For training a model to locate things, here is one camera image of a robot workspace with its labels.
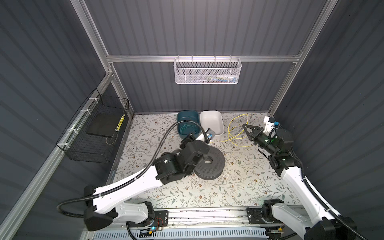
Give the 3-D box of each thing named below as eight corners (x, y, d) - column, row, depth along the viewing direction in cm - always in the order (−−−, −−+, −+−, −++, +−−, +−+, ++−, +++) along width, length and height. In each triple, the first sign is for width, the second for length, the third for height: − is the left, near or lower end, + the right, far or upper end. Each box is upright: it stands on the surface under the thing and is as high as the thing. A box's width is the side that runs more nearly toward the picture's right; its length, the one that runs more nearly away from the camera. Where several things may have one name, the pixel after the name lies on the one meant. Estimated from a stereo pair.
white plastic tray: (200, 139, 107) (201, 134, 102) (200, 115, 122) (200, 109, 117) (223, 139, 107) (224, 134, 102) (219, 115, 122) (220, 109, 117)
